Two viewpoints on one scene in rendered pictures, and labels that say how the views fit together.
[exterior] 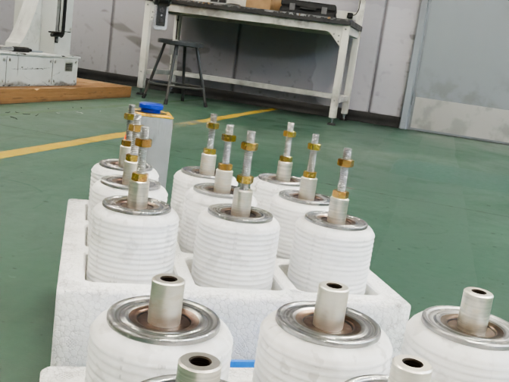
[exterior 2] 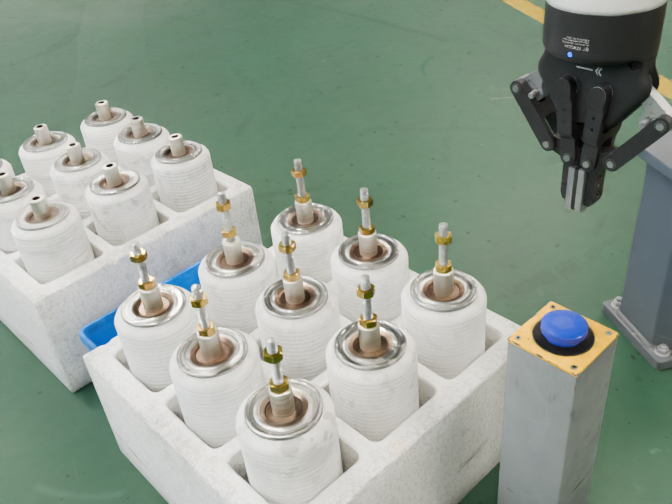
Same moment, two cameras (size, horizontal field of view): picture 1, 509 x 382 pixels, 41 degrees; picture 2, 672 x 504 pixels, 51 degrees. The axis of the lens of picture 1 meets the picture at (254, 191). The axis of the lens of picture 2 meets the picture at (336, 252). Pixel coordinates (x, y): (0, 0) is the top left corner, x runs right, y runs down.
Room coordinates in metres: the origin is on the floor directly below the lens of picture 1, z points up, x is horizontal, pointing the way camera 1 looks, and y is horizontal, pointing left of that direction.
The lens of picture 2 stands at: (1.47, -0.18, 0.76)
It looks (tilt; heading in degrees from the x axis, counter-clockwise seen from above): 35 degrees down; 155
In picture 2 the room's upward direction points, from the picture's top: 6 degrees counter-clockwise
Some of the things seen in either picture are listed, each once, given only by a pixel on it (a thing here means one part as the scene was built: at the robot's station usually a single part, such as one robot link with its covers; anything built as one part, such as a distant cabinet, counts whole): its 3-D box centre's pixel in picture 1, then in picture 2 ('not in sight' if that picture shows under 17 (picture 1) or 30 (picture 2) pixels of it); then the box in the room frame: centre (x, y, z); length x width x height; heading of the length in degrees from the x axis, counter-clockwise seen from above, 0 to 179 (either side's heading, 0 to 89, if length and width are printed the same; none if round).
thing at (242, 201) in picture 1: (242, 203); (233, 251); (0.76, 0.01, 0.26); 0.02 x 0.02 x 0.03
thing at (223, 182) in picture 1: (223, 182); (293, 288); (0.87, 0.04, 0.26); 0.02 x 0.02 x 0.03
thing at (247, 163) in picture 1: (247, 164); (226, 219); (0.76, 0.01, 0.31); 0.01 x 0.01 x 0.08
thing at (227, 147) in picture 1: (226, 153); (289, 261); (0.87, 0.04, 0.30); 0.01 x 0.01 x 0.08
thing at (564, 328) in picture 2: (151, 108); (563, 331); (1.14, 0.19, 0.32); 0.04 x 0.04 x 0.02
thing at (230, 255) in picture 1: (230, 289); (246, 315); (0.76, 0.01, 0.16); 0.10 x 0.10 x 0.18
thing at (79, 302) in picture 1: (206, 306); (312, 396); (0.87, 0.04, 0.09); 0.39 x 0.39 x 0.18; 15
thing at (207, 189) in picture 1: (221, 191); (295, 297); (0.87, 0.04, 0.25); 0.08 x 0.08 x 0.01
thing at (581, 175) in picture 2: not in sight; (585, 186); (1.14, 0.19, 0.47); 0.02 x 0.01 x 0.04; 105
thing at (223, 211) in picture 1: (240, 214); (234, 259); (0.76, 0.01, 0.25); 0.08 x 0.08 x 0.01
